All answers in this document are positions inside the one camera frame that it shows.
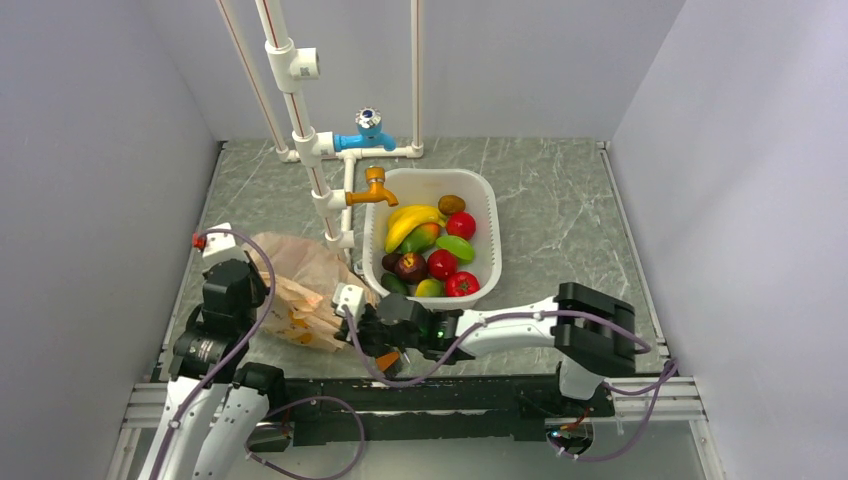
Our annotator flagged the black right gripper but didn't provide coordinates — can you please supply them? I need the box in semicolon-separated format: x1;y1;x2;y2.
336;304;425;357

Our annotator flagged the peach plastic bag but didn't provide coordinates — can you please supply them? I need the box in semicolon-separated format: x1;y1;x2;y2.
252;232;378;353

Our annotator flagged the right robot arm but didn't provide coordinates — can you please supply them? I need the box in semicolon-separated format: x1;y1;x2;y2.
331;282;652;415

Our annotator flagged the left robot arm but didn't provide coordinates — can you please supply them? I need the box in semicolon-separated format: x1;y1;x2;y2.
139;259;288;479

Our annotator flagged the dark green fake avocado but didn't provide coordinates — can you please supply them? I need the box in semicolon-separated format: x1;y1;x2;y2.
380;272;411;296

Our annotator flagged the dark purple fake mangosteen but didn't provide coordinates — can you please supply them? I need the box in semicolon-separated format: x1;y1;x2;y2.
394;252;429;284

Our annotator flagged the red fake tomato front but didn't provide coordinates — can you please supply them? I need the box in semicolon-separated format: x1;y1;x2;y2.
444;271;480;297

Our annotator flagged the red fake tomato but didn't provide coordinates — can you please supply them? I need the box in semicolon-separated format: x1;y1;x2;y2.
427;249;459;281
444;271;480;297

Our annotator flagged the red fake tomato centre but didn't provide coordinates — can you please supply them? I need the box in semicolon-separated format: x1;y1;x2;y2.
427;249;459;281

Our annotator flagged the green orange fake mango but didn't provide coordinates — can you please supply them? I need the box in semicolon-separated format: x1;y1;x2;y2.
399;222;441;254

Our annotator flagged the green fake lime slice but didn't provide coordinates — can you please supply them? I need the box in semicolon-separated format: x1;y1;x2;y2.
436;235;476;264

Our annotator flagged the yellow fake banana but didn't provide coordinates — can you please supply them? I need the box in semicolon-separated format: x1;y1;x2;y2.
384;205;447;253

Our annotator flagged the red fake apple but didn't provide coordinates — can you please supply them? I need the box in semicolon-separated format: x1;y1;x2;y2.
445;211;477;241

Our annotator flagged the brown fake kiwi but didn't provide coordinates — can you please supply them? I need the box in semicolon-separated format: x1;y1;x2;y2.
437;195;466;217

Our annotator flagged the orange black brush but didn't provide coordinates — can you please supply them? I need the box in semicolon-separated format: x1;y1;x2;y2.
374;350;405;380

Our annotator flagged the yellow green small mango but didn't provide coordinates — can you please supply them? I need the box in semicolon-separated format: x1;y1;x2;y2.
414;278;445;298

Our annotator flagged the white plastic basin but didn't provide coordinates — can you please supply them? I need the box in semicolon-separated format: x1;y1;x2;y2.
362;168;502;310

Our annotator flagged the orange faucet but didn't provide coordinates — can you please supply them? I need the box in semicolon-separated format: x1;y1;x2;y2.
345;166;399;207

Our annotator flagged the blue faucet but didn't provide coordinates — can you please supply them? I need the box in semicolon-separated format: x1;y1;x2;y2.
333;107;397;152

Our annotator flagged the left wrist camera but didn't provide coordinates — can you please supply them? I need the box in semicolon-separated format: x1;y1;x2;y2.
192;233;249;272

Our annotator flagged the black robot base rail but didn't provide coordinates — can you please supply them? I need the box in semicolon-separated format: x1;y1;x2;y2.
248;373;615;453

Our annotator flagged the white PVC pipe frame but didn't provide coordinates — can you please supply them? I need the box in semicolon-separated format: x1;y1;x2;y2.
216;1;424;265

